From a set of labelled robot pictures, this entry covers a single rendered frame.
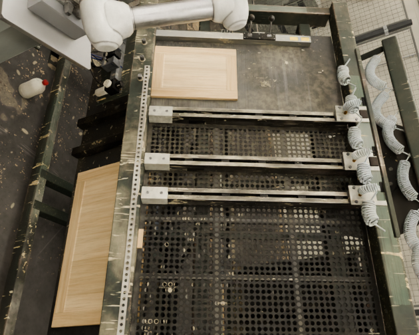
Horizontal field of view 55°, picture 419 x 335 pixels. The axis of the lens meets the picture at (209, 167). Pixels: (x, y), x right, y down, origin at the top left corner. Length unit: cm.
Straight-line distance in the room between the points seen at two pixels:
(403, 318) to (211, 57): 168
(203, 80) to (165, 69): 23
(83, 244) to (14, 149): 74
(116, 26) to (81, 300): 136
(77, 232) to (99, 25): 117
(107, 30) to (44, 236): 139
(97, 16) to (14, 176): 118
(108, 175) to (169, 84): 65
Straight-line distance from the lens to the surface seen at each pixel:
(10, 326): 233
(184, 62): 245
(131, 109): 221
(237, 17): 197
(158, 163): 200
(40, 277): 267
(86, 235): 238
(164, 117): 216
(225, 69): 243
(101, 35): 187
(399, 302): 197
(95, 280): 224
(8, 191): 260
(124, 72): 241
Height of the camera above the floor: 204
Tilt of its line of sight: 25 degrees down
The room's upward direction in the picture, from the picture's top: 76 degrees clockwise
